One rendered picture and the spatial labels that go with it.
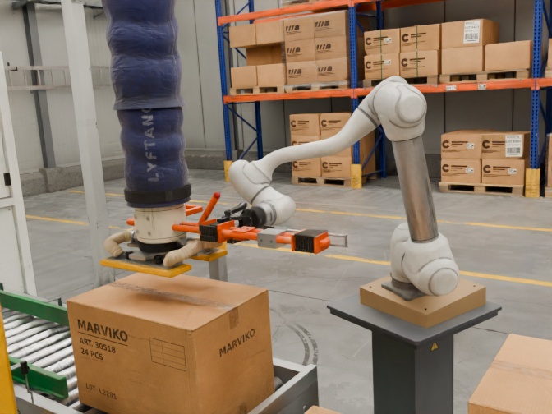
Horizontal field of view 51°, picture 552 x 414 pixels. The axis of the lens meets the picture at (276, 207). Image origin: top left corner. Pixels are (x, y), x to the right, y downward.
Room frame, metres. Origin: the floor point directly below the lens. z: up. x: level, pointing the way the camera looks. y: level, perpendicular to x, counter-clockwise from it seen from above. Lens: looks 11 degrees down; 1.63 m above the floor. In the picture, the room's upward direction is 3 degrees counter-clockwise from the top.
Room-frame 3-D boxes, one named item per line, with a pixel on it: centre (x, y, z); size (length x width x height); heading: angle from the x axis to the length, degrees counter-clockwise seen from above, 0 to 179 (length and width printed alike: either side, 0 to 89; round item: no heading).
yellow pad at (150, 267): (1.88, 0.45, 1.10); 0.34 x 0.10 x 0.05; 56
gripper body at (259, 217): (1.95, 0.10, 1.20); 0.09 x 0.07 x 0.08; 146
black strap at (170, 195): (1.96, 0.40, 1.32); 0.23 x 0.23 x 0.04
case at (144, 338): (1.95, 0.40, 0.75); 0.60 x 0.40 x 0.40; 56
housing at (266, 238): (1.70, 0.02, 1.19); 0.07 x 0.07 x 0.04; 56
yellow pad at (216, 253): (2.04, 0.35, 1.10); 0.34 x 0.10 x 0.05; 56
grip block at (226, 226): (1.82, 0.19, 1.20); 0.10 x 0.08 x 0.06; 146
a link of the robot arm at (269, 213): (2.01, 0.05, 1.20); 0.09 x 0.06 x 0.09; 56
